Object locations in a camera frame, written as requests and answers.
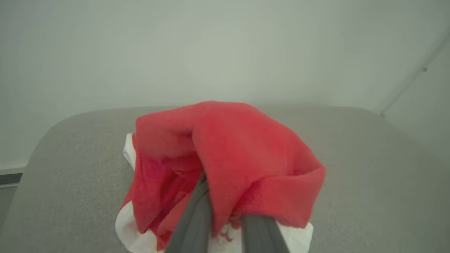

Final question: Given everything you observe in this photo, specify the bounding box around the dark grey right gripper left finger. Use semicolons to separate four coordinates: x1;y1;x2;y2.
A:
165;172;214;253

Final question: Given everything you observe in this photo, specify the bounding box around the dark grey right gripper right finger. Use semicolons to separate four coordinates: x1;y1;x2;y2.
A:
241;214;290;253

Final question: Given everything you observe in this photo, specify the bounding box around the red Bulls basketball jersey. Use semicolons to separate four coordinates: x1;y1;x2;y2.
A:
115;133;314;253

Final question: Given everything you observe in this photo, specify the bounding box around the red fuzzy fleece cloth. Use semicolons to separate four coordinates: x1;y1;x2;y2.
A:
135;101;326;234

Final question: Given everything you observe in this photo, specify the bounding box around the grey fabric sofa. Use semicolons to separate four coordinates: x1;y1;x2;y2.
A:
0;105;450;253

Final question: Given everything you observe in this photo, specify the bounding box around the white and black baseboard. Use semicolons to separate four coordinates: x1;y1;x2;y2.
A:
0;164;28;185

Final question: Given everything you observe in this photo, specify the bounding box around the white wall conduit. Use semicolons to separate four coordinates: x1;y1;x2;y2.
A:
379;32;450;118

